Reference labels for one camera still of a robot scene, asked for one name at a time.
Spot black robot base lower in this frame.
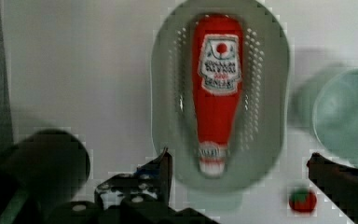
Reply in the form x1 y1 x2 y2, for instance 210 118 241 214
0 129 90 224

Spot green cup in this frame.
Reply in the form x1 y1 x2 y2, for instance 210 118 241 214
292 67 358 168

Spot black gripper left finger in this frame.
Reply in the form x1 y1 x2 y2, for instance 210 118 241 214
94 147 173 224

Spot red ketchup bottle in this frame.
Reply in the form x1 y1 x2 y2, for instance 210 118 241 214
192 15 243 177

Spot green oval strainer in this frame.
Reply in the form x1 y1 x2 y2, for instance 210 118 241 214
151 0 290 211

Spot toy tomato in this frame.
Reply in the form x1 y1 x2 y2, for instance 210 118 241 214
288 188 317 214

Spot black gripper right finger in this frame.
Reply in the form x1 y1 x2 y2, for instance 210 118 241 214
307 153 358 224

